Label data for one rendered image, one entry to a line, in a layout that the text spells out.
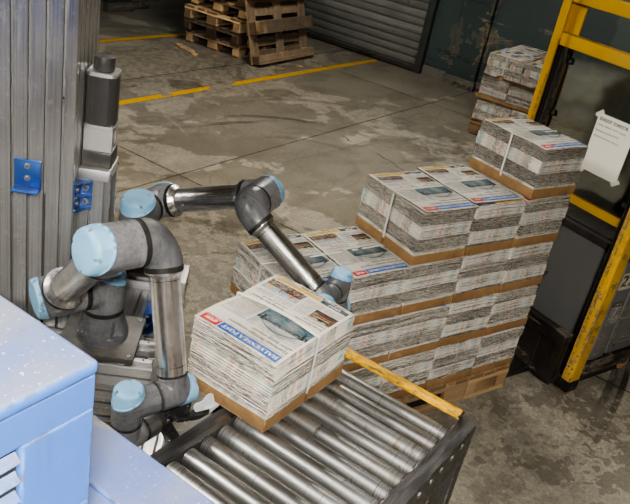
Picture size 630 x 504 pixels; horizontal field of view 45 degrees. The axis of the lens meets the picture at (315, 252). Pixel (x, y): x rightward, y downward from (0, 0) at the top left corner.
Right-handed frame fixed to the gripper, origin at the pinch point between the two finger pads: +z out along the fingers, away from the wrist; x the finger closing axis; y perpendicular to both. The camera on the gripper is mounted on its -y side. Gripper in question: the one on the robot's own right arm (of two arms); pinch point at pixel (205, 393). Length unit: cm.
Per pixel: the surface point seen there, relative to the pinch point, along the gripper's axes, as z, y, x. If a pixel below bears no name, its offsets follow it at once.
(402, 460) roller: 18, 0, -54
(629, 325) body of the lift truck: 253, -47, -73
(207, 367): -1.3, 10.0, -0.5
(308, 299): 29.7, 24.1, -9.3
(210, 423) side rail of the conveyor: -8.7, 0.6, -9.8
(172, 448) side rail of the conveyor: -22.6, 0.6, -9.7
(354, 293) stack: 89, -4, 6
